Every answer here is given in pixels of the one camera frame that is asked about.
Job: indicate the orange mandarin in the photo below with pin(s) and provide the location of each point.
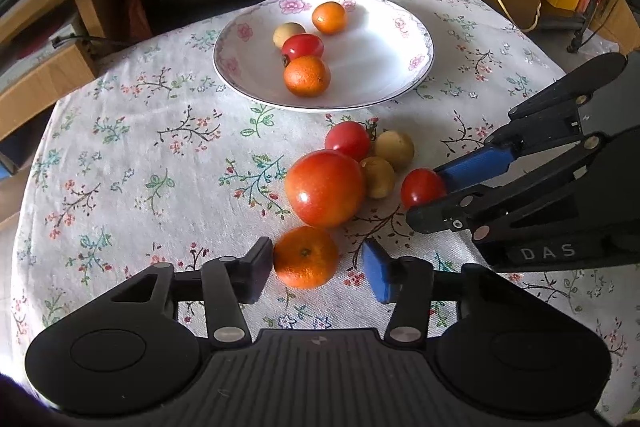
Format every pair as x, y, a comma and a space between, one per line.
307, 77
305, 259
329, 18

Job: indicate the small brown round fruit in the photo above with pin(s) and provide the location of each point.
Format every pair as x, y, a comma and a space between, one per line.
378, 179
287, 33
395, 150

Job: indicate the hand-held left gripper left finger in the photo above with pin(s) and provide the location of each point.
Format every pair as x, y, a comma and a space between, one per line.
260, 264

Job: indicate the white floral bowl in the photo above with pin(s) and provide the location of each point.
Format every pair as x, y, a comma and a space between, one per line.
375, 57

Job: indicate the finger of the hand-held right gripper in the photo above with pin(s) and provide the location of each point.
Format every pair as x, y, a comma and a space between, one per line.
440, 217
475, 167

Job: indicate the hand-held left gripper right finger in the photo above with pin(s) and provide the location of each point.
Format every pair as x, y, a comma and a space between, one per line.
375, 272

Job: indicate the floral white tablecloth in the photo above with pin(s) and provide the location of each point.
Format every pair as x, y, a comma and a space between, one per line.
150, 167

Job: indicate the small red tomato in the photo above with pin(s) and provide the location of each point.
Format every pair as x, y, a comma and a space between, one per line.
420, 187
305, 47
348, 141

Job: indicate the large red tomato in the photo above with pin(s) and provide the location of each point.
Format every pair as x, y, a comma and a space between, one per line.
325, 188

